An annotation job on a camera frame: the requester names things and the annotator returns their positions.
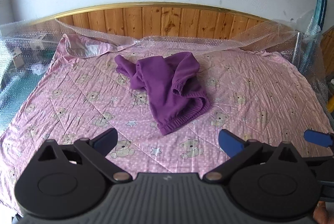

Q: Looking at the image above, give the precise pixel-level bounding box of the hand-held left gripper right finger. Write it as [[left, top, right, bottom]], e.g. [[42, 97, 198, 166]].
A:
[[204, 129, 310, 183]]

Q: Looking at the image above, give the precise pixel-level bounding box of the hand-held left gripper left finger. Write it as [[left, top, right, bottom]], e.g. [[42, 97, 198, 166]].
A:
[[37, 128, 132, 184]]

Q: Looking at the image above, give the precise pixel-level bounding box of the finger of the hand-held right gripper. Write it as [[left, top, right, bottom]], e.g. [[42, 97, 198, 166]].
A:
[[304, 129, 334, 151], [304, 155, 334, 169]]

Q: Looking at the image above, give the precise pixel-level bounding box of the purple fleece sweater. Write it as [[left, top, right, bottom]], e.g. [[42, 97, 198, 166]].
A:
[[115, 54, 211, 136]]

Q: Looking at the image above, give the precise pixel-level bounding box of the person's right forearm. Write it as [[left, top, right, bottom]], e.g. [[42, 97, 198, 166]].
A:
[[314, 200, 334, 224]]

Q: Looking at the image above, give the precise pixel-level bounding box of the pink bear-print blanket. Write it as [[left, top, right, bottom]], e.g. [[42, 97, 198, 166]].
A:
[[0, 33, 334, 214]]

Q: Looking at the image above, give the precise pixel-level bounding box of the white plastic bag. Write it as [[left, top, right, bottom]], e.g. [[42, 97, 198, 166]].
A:
[[31, 63, 48, 76]]

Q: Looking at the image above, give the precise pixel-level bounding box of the wooden side panel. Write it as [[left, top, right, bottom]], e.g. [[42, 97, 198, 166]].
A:
[[320, 28, 334, 59]]

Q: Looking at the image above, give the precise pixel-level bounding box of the cardboard box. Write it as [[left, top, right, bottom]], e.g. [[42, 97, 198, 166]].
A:
[[13, 48, 27, 68]]

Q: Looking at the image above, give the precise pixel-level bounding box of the teal framed panel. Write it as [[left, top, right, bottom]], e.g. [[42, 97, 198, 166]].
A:
[[312, 0, 328, 31]]

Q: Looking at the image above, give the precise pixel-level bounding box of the wooden headboard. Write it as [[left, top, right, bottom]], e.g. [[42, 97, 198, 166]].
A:
[[53, 1, 295, 40]]

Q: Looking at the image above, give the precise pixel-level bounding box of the clear bubble wrap sheet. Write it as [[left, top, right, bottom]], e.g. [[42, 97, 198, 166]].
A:
[[0, 14, 334, 136]]

